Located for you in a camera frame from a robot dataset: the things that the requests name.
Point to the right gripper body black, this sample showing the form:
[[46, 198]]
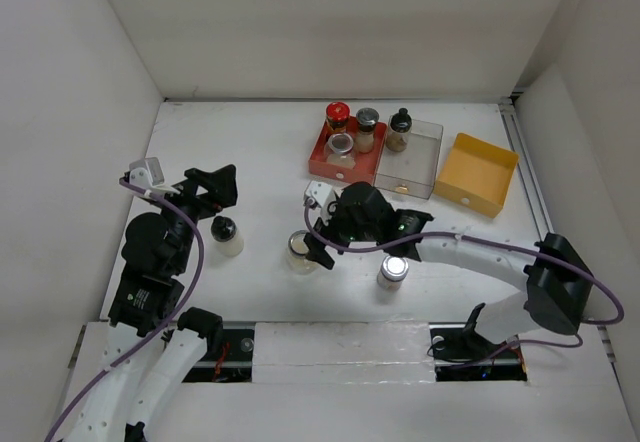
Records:
[[343, 229]]

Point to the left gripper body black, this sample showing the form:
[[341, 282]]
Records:
[[182, 255]]

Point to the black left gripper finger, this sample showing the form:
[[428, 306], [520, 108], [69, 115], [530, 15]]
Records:
[[200, 177], [223, 186]]

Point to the black cap white bottle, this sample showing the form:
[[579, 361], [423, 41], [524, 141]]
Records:
[[227, 237]]

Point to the silver lid small jar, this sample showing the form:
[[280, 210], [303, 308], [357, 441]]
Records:
[[393, 271]]

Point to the wide clear glass jar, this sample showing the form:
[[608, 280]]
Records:
[[339, 150]]

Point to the grey lid spice bottle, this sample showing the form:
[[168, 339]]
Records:
[[367, 119]]

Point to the black knob cap bottle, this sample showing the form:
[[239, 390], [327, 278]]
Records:
[[399, 129]]

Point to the red lid sauce jar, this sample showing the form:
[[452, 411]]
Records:
[[337, 115]]

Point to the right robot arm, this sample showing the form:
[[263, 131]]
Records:
[[551, 283]]

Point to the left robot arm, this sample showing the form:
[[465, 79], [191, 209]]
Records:
[[153, 339]]

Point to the red tray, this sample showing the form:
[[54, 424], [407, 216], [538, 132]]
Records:
[[366, 164]]

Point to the clear plastic tray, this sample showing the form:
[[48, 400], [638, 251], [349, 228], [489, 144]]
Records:
[[409, 160]]

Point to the yellow tray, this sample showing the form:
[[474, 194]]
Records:
[[476, 174]]

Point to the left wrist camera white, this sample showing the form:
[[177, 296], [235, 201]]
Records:
[[144, 178]]

